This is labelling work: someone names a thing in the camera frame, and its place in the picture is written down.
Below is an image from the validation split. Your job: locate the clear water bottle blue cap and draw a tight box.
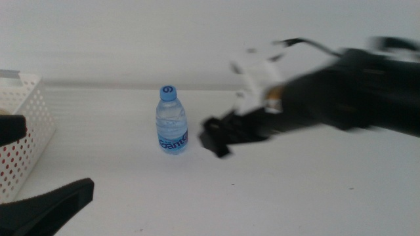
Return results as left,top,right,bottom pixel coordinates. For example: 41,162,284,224
155,85,190,155

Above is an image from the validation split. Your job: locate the white perforated plastic basket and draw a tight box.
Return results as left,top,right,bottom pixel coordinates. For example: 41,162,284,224
0,69,57,205

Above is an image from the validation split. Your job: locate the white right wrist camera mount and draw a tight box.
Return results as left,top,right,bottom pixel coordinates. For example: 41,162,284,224
228,47,289,116

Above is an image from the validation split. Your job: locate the black right camera cable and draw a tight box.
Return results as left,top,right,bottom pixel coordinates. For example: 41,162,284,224
272,37,344,59

